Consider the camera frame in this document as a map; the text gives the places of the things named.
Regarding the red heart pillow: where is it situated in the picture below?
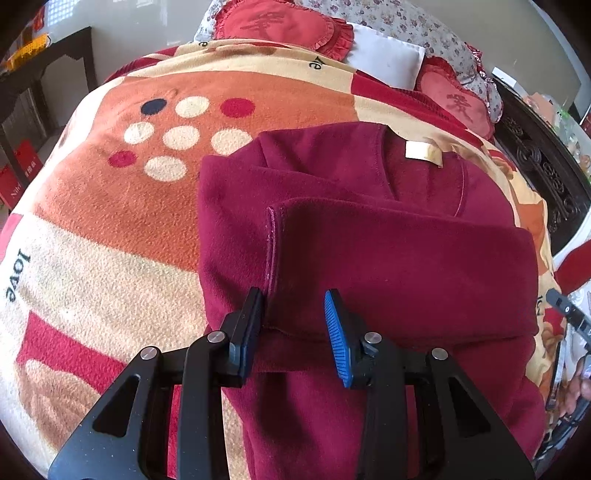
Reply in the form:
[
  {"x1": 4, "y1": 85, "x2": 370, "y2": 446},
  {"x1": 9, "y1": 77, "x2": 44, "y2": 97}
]
[
  {"x1": 213, "y1": 0, "x2": 355, "y2": 61},
  {"x1": 416, "y1": 57, "x2": 494, "y2": 140}
]

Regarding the white rectangular pillow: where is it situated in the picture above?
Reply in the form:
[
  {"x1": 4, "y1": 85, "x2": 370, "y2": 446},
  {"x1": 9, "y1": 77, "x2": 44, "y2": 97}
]
[{"x1": 344, "y1": 24, "x2": 426, "y2": 90}]

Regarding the floral quilt roll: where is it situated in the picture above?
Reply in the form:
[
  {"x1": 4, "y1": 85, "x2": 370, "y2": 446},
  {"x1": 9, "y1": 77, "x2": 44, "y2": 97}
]
[{"x1": 193, "y1": 0, "x2": 505, "y2": 123}]

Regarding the dark carved wooden headboard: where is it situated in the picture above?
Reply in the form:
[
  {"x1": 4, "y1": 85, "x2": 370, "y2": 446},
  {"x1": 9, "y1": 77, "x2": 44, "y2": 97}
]
[{"x1": 494, "y1": 80, "x2": 590, "y2": 255}]

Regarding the red heart pillow right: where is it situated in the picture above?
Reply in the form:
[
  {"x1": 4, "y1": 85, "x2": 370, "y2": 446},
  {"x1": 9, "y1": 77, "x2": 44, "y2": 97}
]
[{"x1": 416, "y1": 57, "x2": 494, "y2": 140}]

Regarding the red gift box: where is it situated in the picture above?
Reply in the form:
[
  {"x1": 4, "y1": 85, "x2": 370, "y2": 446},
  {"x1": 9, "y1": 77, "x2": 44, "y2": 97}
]
[{"x1": 0, "y1": 139, "x2": 45, "y2": 211}]

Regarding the yellow plastic basket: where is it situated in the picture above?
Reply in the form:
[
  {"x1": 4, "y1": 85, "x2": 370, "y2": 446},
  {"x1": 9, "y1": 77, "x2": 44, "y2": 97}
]
[{"x1": 1, "y1": 33, "x2": 52, "y2": 73}]

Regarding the red heart pillow left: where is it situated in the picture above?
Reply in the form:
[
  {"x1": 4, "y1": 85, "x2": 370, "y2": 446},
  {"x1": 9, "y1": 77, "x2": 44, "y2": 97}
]
[{"x1": 213, "y1": 0, "x2": 355, "y2": 61}]

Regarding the patterned orange fleece blanket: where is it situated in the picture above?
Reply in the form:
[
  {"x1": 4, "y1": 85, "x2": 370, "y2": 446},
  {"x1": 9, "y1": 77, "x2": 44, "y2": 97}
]
[{"x1": 1, "y1": 40, "x2": 556, "y2": 479}]

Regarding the dark wooden side table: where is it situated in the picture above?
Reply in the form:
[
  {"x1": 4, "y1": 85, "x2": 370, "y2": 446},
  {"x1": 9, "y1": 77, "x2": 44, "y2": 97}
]
[{"x1": 1, "y1": 26, "x2": 98, "y2": 189}]

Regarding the maroon fleece sweater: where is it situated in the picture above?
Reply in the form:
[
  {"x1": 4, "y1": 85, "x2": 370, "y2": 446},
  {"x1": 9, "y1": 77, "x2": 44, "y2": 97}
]
[{"x1": 197, "y1": 122, "x2": 545, "y2": 479}]

